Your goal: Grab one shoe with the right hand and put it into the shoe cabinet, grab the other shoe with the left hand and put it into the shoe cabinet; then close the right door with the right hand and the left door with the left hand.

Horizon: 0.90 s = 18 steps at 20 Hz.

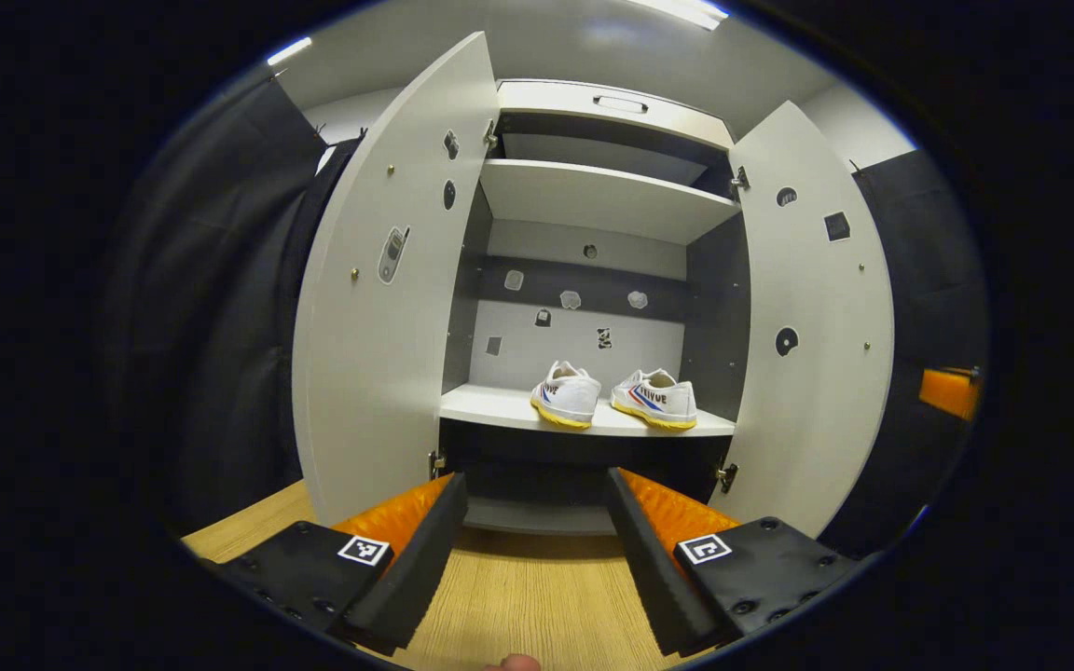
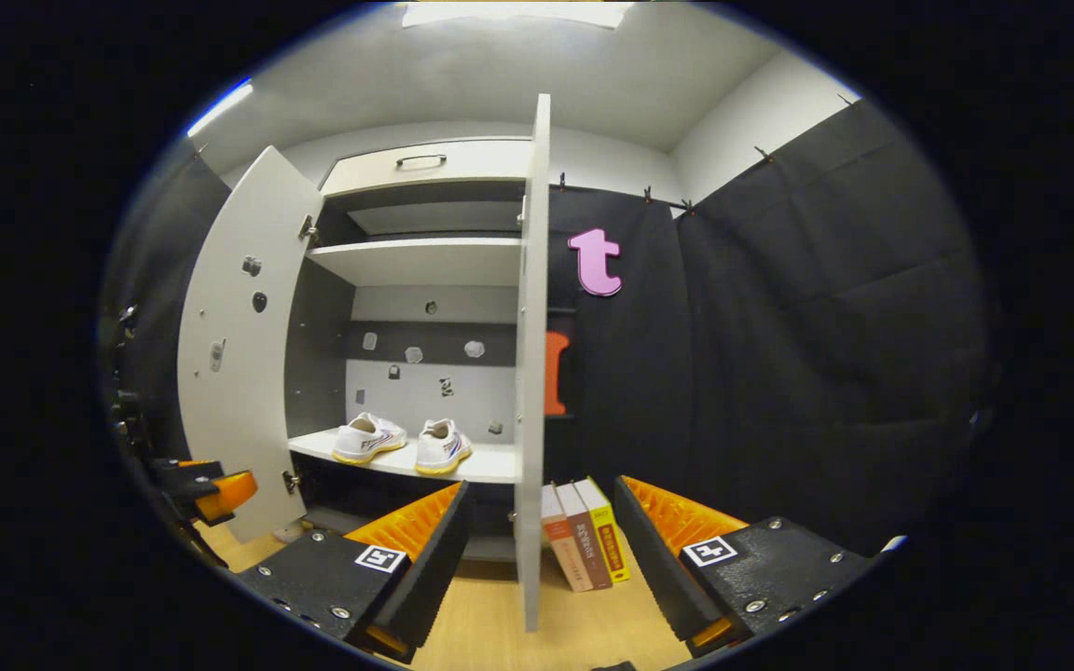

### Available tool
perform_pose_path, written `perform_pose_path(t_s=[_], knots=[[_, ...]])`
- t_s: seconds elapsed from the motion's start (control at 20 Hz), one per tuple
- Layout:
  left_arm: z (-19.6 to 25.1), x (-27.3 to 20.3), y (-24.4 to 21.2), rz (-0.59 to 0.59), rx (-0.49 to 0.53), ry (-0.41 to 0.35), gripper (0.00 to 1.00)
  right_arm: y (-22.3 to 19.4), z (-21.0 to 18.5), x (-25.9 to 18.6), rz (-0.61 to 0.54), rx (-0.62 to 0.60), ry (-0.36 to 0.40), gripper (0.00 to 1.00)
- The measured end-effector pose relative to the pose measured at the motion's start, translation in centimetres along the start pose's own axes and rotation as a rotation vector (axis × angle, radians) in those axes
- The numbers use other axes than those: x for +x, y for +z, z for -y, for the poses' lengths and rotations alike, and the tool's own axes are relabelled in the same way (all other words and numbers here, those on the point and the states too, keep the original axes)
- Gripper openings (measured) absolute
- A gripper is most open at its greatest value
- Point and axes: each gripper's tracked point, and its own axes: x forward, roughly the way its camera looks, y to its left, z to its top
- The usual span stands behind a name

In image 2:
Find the yellow book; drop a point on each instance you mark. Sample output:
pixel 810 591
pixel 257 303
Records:
pixel 610 540

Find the white and red book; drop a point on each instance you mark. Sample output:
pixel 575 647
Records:
pixel 560 550

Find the white cabinet drawer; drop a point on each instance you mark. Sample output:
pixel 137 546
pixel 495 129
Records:
pixel 360 172

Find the white shoe cabinet door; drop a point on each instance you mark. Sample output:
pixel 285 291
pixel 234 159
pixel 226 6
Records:
pixel 532 373
pixel 239 419

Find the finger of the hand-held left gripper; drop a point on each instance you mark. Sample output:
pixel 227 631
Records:
pixel 225 494

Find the black backdrop cloth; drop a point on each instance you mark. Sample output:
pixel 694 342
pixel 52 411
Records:
pixel 779 373

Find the white shoe cabinet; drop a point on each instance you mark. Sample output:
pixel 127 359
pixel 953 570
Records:
pixel 406 261

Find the brown book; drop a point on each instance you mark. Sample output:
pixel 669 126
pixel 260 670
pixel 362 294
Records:
pixel 588 545

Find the long ceiling light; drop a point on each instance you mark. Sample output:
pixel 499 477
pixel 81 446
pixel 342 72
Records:
pixel 518 13

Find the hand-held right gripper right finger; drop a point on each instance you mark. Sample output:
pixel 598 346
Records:
pixel 658 578

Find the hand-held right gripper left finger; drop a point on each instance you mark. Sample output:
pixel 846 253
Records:
pixel 430 578

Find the white canvas shoe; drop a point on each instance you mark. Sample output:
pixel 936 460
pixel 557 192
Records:
pixel 444 447
pixel 364 440

